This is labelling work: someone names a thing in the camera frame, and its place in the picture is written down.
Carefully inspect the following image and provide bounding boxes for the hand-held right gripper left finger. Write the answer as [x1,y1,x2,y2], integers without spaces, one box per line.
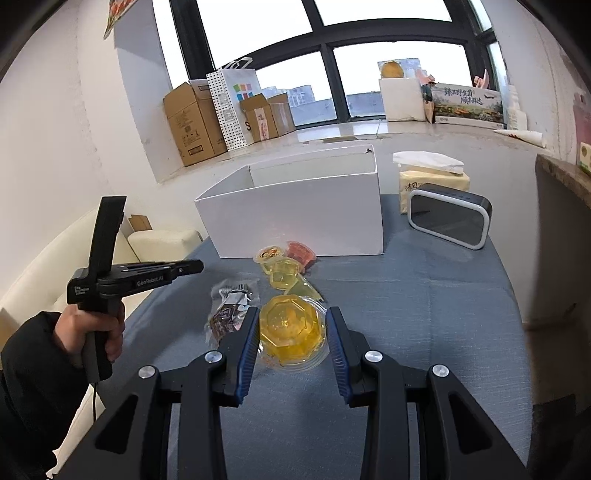
[60,305,262,480]

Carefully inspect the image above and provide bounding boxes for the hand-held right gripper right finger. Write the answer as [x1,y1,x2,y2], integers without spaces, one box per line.
[324,305,532,480]

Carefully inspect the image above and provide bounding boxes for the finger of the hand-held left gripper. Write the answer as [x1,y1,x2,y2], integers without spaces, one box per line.
[115,259,204,279]

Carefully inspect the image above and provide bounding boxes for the white cardboard box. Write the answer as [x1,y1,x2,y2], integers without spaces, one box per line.
[194,144,385,258]

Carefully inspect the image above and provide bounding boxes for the person's left forearm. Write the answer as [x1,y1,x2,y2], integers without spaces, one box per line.
[0,311,100,480]

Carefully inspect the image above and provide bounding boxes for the person's left hand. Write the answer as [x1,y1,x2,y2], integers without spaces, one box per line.
[53,302,126,363]

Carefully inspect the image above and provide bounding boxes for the cream leather sofa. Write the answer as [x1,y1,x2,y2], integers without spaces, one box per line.
[0,210,204,324]

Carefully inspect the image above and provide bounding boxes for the clear dark snack packet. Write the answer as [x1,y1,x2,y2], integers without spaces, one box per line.
[204,279,260,342]

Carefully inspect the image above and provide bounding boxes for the blue tablecloth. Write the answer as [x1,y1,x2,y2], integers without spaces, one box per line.
[104,194,536,480]

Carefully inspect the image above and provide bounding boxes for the orange lid jelly cup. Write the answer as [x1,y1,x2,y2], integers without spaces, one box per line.
[255,244,287,268]

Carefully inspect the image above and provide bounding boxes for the red jelly cup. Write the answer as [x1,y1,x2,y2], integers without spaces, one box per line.
[284,241,317,273]

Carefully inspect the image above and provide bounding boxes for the large brown cardboard box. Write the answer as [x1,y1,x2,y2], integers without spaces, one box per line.
[164,79,228,168]

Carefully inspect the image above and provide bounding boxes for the dotted white paper bag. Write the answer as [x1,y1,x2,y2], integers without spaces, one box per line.
[206,58,258,152]

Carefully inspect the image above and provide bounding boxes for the black white digital clock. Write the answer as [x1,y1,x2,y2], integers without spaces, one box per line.
[407,183,492,251]

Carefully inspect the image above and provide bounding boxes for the small open cardboard box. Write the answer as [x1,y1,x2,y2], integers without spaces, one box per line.
[240,92,296,144]

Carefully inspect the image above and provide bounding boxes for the yellow tissue pack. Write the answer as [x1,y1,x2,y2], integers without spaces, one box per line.
[392,151,472,215]

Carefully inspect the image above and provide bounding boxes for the white foam box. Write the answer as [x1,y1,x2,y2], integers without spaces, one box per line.
[379,78,428,123]

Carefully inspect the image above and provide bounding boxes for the colourful narrow carton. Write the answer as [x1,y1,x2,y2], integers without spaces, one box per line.
[419,78,437,124]

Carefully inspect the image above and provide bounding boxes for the landscape printed gift box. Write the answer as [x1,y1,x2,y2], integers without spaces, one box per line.
[431,83,505,127]

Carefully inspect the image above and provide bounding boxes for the white rolled paper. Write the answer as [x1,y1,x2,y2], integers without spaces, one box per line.
[493,128,548,148]

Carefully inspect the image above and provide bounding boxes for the brown stone counter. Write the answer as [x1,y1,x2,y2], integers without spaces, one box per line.
[522,154,591,333]

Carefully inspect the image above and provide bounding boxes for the white plastic bottle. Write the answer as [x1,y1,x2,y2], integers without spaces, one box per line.
[505,85,528,131]

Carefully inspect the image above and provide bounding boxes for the colourful wall hanging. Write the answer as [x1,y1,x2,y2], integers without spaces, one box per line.
[104,0,139,38]

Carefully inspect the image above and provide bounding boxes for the black window frame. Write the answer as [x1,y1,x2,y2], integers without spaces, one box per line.
[168,0,509,132]

